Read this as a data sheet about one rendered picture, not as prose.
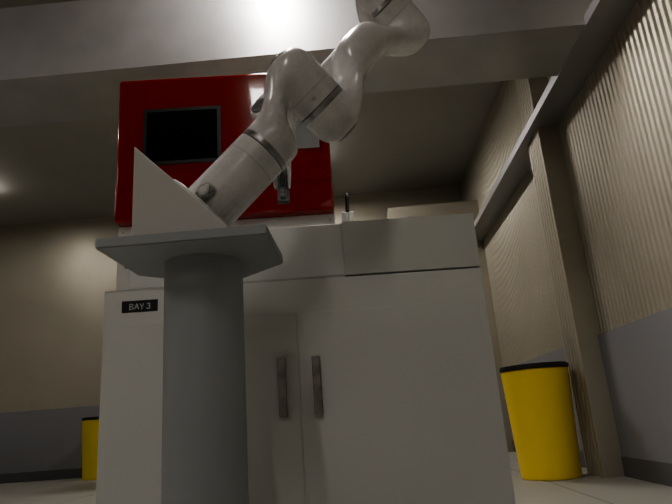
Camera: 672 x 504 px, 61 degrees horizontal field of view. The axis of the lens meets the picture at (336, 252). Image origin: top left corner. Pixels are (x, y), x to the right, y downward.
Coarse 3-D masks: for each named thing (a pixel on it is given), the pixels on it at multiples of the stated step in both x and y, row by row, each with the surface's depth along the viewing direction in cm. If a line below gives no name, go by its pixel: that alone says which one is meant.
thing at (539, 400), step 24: (504, 384) 404; (528, 384) 386; (552, 384) 383; (528, 408) 384; (552, 408) 380; (528, 432) 382; (552, 432) 376; (576, 432) 387; (528, 456) 381; (552, 456) 373; (576, 456) 377; (552, 480) 371
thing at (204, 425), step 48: (96, 240) 106; (144, 240) 106; (192, 240) 106; (240, 240) 107; (192, 288) 111; (240, 288) 118; (192, 336) 108; (240, 336) 114; (192, 384) 106; (240, 384) 111; (192, 432) 104; (240, 432) 108; (192, 480) 101; (240, 480) 105
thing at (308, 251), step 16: (336, 224) 151; (288, 240) 149; (304, 240) 149; (320, 240) 149; (336, 240) 150; (288, 256) 148; (304, 256) 148; (320, 256) 148; (336, 256) 148; (272, 272) 147; (288, 272) 147; (304, 272) 147; (320, 272) 147; (336, 272) 147; (144, 288) 146
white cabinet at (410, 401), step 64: (128, 320) 143; (256, 320) 143; (320, 320) 143; (384, 320) 143; (448, 320) 143; (128, 384) 138; (256, 384) 139; (320, 384) 138; (384, 384) 139; (448, 384) 139; (128, 448) 134; (256, 448) 135; (320, 448) 135; (384, 448) 135; (448, 448) 135
